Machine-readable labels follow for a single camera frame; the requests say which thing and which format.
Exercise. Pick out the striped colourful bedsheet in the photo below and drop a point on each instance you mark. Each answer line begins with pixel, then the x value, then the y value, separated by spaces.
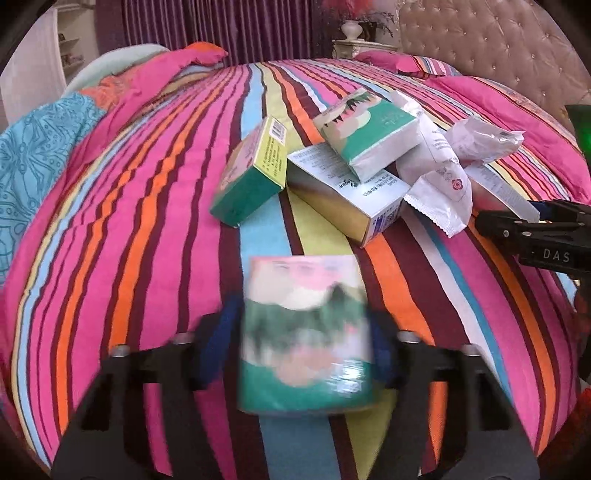
pixel 161 230

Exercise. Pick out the red artificial flowers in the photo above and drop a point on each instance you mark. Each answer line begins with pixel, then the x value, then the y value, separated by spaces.
pixel 369 11

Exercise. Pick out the pink orange quilt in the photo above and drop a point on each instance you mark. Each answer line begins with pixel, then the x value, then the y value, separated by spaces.
pixel 152 83

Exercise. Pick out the teal cardboard box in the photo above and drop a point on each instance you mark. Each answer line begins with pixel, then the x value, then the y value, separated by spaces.
pixel 249 184

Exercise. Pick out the green pink tissue pack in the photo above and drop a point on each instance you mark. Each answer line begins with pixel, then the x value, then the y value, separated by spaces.
pixel 304 323
pixel 369 138

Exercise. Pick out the white wall cabinet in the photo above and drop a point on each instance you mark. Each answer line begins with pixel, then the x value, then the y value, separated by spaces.
pixel 69 46

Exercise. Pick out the beige tufted headboard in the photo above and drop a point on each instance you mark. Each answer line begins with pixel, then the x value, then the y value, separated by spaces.
pixel 485 37

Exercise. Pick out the white plastic packet red mark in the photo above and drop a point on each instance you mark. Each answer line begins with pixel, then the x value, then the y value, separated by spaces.
pixel 438 170

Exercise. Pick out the blue patterned blanket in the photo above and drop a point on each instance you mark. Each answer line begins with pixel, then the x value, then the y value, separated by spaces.
pixel 41 152

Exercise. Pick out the purple curtain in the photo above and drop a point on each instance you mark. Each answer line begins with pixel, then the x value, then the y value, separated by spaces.
pixel 231 27

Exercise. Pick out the large pink pillow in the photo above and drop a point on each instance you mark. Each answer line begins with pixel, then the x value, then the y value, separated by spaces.
pixel 508 110

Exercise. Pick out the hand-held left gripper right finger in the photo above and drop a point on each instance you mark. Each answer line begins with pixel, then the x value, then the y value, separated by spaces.
pixel 383 350

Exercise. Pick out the pink striped pillow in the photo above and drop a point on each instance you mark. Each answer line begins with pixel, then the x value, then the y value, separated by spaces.
pixel 406 62

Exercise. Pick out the silver white cardboard box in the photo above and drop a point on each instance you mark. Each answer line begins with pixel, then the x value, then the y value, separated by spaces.
pixel 332 184

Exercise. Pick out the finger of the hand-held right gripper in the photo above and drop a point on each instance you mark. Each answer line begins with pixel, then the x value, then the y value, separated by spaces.
pixel 542 210
pixel 498 226

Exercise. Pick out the crumpled white plastic bag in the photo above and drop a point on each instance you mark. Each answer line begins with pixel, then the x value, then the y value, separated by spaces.
pixel 480 138

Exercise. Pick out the cream nightstand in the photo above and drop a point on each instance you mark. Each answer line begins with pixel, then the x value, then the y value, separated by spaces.
pixel 364 48

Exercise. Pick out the flat white paper packet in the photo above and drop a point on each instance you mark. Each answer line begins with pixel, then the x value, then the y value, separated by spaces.
pixel 503 189

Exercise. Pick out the white vase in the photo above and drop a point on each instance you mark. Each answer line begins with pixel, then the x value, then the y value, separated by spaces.
pixel 352 30

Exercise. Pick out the pale green blanket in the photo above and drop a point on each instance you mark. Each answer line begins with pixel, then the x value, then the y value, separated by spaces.
pixel 115 60

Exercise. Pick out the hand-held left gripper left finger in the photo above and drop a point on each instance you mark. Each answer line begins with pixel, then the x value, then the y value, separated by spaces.
pixel 222 341

